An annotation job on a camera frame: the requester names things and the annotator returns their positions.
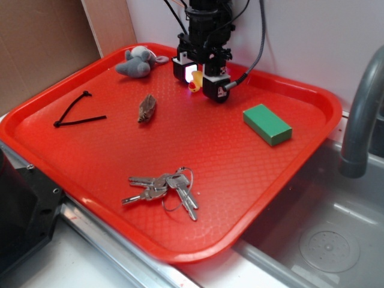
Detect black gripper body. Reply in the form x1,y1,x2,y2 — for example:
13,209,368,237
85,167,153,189
177,33,232,64

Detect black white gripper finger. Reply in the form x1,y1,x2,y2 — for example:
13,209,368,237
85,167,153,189
172,52,198,83
203,58,230,103

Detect yellow rubber duck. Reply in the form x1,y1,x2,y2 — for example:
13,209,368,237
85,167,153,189
188,71,203,92

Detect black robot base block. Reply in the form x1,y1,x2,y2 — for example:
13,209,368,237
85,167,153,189
1,152,64,277

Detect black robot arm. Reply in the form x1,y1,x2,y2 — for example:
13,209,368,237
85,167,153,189
172,1,235,103

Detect grey plush elephant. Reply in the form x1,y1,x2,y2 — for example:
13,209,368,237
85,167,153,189
115,46,170,79

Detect brown seashell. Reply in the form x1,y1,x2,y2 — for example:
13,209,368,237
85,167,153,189
137,94,157,123

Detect green rectangular block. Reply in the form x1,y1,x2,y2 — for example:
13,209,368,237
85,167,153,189
243,104,293,146

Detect red plastic tray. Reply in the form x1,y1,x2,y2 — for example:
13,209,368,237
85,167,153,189
1,48,342,263

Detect silver key bunch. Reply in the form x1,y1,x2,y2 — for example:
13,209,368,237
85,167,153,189
121,167,199,221

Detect brown cardboard panel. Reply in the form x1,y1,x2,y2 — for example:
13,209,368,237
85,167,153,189
1,1,136,115

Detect grey sink faucet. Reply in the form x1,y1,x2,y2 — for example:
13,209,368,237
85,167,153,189
339,47,383,178

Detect grey plastic sink basin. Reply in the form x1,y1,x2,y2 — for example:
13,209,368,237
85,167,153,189
235,140,383,287

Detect grey braided cable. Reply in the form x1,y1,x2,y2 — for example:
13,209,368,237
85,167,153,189
221,0,267,92

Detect black knotted cord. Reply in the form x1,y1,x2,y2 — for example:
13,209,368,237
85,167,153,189
53,90,107,128

